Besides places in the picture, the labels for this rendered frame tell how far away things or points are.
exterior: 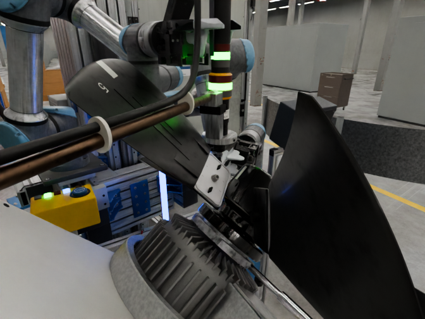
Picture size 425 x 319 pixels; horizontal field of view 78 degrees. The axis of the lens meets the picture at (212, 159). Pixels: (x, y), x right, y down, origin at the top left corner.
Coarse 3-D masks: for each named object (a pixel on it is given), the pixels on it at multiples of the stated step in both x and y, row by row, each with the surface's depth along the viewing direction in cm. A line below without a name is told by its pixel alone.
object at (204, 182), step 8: (208, 160) 48; (216, 160) 49; (208, 168) 47; (216, 168) 48; (224, 168) 50; (200, 176) 45; (208, 176) 46; (224, 176) 49; (200, 184) 44; (208, 184) 45; (216, 184) 47; (224, 184) 48; (200, 192) 43; (216, 192) 46; (224, 192) 47; (208, 200) 44; (216, 200) 45
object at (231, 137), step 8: (216, 96) 44; (208, 104) 45; (216, 104) 45; (224, 104) 47; (200, 112) 47; (208, 112) 46; (216, 112) 46; (224, 112) 47; (208, 120) 48; (216, 120) 48; (208, 128) 49; (216, 128) 48; (208, 136) 50; (216, 136) 49; (224, 136) 51; (232, 136) 51; (216, 144) 50; (224, 144) 50
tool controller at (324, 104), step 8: (280, 104) 113; (288, 104) 111; (320, 104) 116; (328, 104) 118; (280, 112) 114; (288, 112) 110; (328, 112) 117; (280, 120) 115; (288, 120) 111; (272, 128) 121; (280, 128) 116; (288, 128) 112; (272, 136) 122; (280, 136) 117; (288, 136) 113; (280, 144) 118
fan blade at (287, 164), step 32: (320, 128) 18; (288, 160) 27; (320, 160) 20; (352, 160) 16; (288, 192) 30; (320, 192) 22; (352, 192) 17; (288, 224) 31; (320, 224) 24; (352, 224) 19; (384, 224) 15; (288, 256) 32; (320, 256) 25; (352, 256) 20; (384, 256) 16; (320, 288) 25; (352, 288) 21; (384, 288) 17
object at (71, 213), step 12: (36, 204) 72; (48, 204) 72; (60, 204) 72; (72, 204) 73; (84, 204) 74; (96, 204) 76; (48, 216) 70; (60, 216) 72; (72, 216) 74; (84, 216) 75; (96, 216) 77; (72, 228) 75
